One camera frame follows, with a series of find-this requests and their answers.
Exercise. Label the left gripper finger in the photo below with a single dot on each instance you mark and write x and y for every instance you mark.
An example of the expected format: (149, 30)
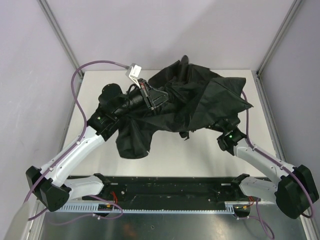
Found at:
(157, 98)
(151, 91)

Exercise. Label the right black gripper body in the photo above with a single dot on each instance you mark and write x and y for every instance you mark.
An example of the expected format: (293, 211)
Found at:
(225, 125)

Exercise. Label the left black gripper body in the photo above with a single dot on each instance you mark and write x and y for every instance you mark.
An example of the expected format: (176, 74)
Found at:
(148, 95)

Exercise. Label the black folding umbrella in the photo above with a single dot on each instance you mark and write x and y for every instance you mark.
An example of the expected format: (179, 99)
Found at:
(197, 98)

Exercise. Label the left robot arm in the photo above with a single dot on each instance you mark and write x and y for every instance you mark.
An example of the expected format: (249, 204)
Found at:
(51, 184)

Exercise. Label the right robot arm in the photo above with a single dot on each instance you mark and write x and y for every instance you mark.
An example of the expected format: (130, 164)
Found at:
(291, 188)

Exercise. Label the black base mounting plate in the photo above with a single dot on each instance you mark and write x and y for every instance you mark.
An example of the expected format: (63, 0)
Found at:
(175, 193)

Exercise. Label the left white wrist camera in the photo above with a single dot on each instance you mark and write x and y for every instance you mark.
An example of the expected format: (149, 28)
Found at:
(133, 73)

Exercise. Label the aluminium table edge rail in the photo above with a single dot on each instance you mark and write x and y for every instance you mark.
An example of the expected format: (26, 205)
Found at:
(270, 121)

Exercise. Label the grey slotted cable duct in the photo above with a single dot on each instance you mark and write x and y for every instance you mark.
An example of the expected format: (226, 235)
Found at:
(102, 207)

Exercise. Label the left aluminium frame post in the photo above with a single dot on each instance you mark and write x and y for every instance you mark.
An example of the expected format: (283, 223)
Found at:
(57, 30)

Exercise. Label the aluminium frame post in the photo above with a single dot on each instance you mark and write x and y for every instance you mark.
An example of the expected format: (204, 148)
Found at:
(57, 30)
(280, 34)

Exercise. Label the right aluminium frame post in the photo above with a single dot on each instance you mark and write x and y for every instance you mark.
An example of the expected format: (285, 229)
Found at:
(280, 34)

